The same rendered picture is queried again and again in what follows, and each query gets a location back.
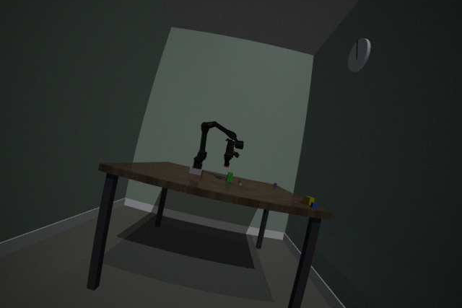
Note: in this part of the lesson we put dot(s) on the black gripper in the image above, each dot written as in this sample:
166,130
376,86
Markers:
228,155

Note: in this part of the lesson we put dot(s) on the yellow block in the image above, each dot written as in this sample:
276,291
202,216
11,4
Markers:
307,200

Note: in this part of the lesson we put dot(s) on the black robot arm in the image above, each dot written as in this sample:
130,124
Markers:
205,126

